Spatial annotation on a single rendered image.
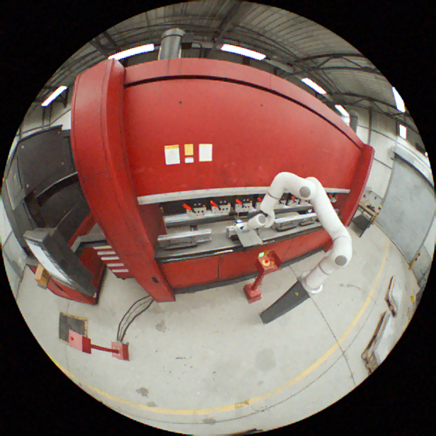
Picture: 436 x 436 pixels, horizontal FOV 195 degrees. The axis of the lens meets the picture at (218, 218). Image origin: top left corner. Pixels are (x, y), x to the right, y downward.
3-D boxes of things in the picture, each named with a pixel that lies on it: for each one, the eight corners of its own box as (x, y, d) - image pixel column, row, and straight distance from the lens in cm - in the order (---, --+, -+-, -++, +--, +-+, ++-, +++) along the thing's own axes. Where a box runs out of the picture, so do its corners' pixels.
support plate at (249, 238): (243, 247, 104) (243, 246, 104) (233, 227, 121) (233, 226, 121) (262, 243, 113) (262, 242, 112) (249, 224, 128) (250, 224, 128)
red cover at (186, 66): (122, 85, 98) (125, 67, 105) (128, 89, 107) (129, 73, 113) (362, 150, 279) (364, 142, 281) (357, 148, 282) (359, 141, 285)
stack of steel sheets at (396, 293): (397, 311, 451) (398, 310, 449) (390, 295, 426) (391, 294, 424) (402, 291, 535) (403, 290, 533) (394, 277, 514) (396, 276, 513)
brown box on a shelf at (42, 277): (37, 286, 205) (30, 278, 200) (43, 268, 210) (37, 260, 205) (46, 289, 178) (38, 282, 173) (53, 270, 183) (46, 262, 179)
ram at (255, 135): (139, 204, 100) (123, 88, 99) (141, 199, 107) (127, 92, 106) (349, 192, 280) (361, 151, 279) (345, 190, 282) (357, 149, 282)
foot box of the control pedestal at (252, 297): (249, 303, 188) (251, 301, 177) (242, 288, 195) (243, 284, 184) (262, 299, 196) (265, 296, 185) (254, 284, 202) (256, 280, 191)
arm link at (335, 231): (335, 264, 86) (337, 248, 99) (354, 257, 83) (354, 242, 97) (292, 187, 71) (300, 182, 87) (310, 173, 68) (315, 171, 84)
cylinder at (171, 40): (151, 65, 106) (161, 26, 136) (156, 78, 127) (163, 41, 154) (204, 62, 104) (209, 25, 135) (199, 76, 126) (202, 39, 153)
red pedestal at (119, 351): (116, 359, 217) (66, 347, 158) (115, 342, 216) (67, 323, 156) (129, 362, 206) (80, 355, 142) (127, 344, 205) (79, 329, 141)
